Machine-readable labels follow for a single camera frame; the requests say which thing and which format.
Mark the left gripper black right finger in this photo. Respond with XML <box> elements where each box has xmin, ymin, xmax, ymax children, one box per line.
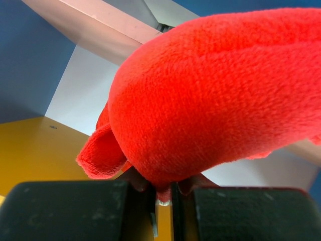
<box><xmin>172</xmin><ymin>184</ymin><xmax>320</xmax><ymax>240</ymax></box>

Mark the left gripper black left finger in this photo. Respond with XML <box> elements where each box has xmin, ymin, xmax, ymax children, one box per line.
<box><xmin>1</xmin><ymin>180</ymin><xmax>157</xmax><ymax>240</ymax></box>

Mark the red plush monster toy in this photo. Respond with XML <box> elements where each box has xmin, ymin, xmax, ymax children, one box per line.
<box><xmin>77</xmin><ymin>8</ymin><xmax>320</xmax><ymax>202</ymax></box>

